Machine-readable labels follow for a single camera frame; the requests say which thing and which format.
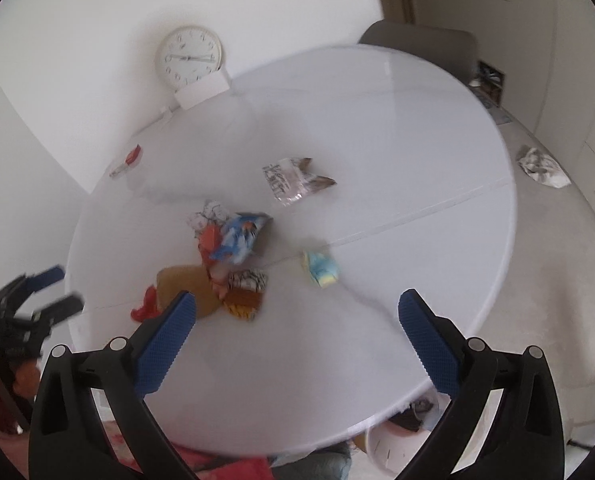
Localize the dark printed box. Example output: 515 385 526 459
470 61 507 108

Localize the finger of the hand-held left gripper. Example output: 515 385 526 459
30 294 84 328
0 266 65 311

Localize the white patterned wrapper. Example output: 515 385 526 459
187 200 228 238

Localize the crumpled white paper ball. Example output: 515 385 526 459
516 145 572 189

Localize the red cloth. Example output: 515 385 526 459
102 420 273 480

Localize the red and white wrapper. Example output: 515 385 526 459
110 144 143 180

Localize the white trash bin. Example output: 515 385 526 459
365 390 453 478

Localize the grey blue cloth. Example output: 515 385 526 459
272 442 353 480

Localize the striped orange snack wrapper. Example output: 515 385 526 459
224 270 269 323

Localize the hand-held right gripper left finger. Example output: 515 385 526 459
28 291 200 480

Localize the grey chair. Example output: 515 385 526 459
358 20 479 86

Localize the white round wall clock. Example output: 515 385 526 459
156 26 224 92

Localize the pink paper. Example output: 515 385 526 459
204 260 233 301

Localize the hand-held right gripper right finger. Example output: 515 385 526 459
397 289 565 480

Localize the person's left hand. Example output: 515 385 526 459
0 360 40 433

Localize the clear plastic wrapper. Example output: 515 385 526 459
262 156 338 207

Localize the blue snack wrapper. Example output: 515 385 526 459
210 212 273 264

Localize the white clock stand box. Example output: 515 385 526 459
174 71 232 110

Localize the light blue yellow wrapper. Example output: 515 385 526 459
302 250 342 288

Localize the tan crumpled paper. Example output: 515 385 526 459
156 265 218 317

